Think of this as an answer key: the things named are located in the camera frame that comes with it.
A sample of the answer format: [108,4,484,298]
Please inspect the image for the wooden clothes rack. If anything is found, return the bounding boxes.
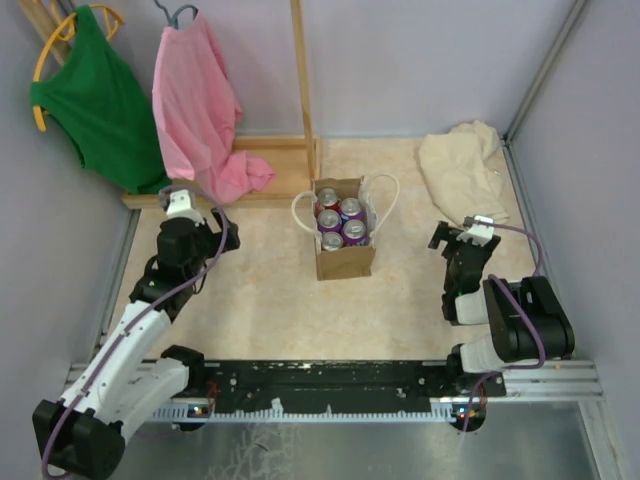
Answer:
[1,1,322,208]

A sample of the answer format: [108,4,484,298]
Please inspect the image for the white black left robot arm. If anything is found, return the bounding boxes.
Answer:
[32,208,240,479]

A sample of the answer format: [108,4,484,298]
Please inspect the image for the aluminium frame rail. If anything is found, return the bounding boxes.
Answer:
[64,359,606,401]

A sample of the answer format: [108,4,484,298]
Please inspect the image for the grey clothes hanger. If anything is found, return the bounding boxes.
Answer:
[153,0,199,30]

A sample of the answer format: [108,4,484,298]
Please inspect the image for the white cable duct strip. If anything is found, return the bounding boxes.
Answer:
[79,399,481,424]

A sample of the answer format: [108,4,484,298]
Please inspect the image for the cream folded cloth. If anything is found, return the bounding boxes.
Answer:
[418,120,509,225]

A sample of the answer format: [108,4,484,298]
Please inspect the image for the green tank top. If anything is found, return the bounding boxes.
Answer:
[30,5,170,195]

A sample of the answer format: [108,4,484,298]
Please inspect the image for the red soda can in bag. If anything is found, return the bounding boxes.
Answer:
[315,188,340,214]

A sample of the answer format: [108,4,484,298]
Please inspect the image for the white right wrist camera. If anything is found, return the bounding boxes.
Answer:
[457,215,495,247]

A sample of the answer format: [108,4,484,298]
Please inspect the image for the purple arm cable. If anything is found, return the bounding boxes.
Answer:
[459,222,547,434]
[39,183,232,479]

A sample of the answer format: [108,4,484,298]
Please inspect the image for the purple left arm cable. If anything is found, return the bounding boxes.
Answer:
[39,183,232,479]

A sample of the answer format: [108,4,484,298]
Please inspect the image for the purple soda can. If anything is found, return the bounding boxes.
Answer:
[341,220,368,247]
[338,197,366,223]
[316,209,343,234]

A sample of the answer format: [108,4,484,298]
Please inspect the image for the red soda can front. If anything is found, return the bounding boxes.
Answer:
[321,231,344,252]

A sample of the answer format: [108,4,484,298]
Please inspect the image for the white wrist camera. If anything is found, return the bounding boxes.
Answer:
[160,189,205,226]
[457,215,495,247]

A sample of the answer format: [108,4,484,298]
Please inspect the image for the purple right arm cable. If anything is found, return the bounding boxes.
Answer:
[459,222,547,434]

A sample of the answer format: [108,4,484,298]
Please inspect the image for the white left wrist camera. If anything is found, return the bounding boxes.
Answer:
[160,189,205,226]

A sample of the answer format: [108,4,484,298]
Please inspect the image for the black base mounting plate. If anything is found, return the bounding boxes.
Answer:
[174,360,480,414]

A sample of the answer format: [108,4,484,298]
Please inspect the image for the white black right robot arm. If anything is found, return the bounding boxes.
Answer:
[428,216,575,398]

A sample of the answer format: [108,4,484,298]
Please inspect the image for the pink shirt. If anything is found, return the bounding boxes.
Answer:
[152,13,275,204]

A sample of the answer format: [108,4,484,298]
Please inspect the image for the yellow clothes hanger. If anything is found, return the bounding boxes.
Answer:
[32,1,126,132]

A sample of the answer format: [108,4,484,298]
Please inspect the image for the red soda can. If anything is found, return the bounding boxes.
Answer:
[315,188,340,214]
[321,231,344,252]

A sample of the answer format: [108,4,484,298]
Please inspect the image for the brown canvas bag white handles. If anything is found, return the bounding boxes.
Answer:
[291,173,400,281]

